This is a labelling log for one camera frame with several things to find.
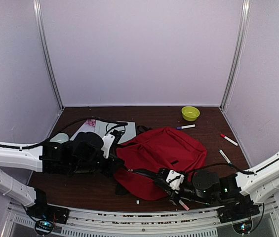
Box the white floral book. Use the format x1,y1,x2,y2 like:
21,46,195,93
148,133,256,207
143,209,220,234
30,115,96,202
70,119,96,141

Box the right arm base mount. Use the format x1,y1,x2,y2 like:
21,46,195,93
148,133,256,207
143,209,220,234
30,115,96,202
217,199,265,236

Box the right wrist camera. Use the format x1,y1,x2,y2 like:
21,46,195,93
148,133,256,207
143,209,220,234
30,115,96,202
165,170,185,191

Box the left aluminium frame post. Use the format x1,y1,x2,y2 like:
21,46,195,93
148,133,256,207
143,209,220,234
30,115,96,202
33,0,64,110

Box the yellow-green plastic bowl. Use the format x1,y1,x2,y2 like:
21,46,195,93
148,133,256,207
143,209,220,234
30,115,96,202
181,106,200,121

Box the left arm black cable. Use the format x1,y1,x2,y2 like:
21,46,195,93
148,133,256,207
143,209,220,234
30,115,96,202
0,117,129,150

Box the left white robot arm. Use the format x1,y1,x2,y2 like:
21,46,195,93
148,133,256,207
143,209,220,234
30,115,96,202
0,132,124,219

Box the red backpack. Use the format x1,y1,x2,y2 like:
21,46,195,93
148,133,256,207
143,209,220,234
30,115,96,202
114,127,207,201

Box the grey book with black logo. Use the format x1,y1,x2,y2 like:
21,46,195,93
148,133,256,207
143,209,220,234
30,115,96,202
95,120,136,144

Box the right aluminium frame post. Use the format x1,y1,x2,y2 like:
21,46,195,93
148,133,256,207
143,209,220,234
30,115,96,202
220,0,251,112

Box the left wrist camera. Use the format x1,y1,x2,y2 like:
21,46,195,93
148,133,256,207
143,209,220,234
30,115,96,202
101,129,122,159

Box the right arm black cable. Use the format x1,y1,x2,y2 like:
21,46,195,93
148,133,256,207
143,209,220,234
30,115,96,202
186,143,279,176

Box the teal-capped white marker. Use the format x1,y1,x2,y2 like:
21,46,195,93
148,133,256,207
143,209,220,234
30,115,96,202
219,149,232,164

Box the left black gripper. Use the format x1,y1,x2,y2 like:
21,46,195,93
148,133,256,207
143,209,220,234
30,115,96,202
70,152,123,177

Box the red-capped white marker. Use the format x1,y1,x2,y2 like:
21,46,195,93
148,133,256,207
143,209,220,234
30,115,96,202
220,133,238,146

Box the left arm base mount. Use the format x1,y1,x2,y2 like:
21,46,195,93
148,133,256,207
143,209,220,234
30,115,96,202
24,189,70,237

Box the aluminium frame post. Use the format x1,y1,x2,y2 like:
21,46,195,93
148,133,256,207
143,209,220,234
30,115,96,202
33,0,64,110
220,0,251,112

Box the purple-capped white marker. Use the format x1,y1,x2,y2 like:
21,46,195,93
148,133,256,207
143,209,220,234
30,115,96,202
176,124,196,130

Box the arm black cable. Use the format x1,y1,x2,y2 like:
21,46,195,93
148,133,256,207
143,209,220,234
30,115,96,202
186,143,279,176
0,117,129,150

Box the pink-capped white marker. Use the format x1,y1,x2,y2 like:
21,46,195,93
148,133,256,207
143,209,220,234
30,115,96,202
170,199,190,211

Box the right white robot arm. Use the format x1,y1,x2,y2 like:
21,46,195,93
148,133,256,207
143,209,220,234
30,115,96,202
154,151,279,223

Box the pale green ceramic bowl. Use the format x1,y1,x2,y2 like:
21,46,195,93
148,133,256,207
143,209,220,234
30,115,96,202
49,132,69,144

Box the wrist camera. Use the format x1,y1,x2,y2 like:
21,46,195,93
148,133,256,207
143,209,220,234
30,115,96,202
101,129,122,159
165,170,185,191

